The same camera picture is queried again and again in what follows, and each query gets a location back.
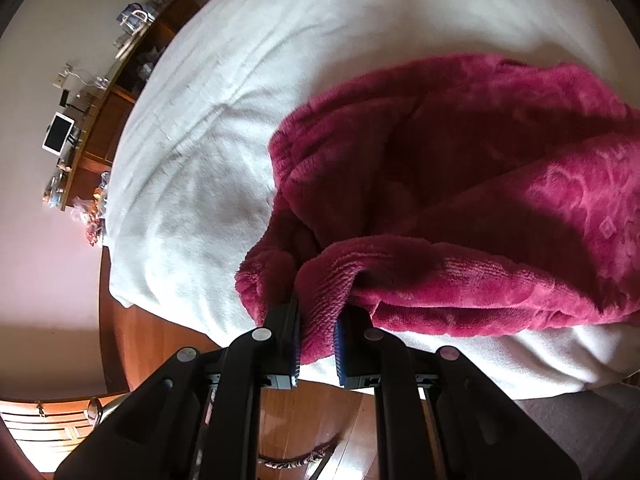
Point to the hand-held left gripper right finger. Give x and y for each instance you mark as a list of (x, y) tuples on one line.
[(341, 355)]

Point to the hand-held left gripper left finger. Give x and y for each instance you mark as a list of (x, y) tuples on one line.
[(281, 347)]

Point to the crimson fleece blanket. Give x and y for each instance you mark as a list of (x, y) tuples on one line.
[(450, 185)]

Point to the white bed blanket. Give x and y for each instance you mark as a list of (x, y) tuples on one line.
[(225, 85)]

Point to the white tablet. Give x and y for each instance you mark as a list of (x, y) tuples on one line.
[(58, 134)]

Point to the blue and white bag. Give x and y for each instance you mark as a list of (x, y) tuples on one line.
[(134, 17)]

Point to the white wall socket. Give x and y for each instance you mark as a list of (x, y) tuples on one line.
[(63, 76)]

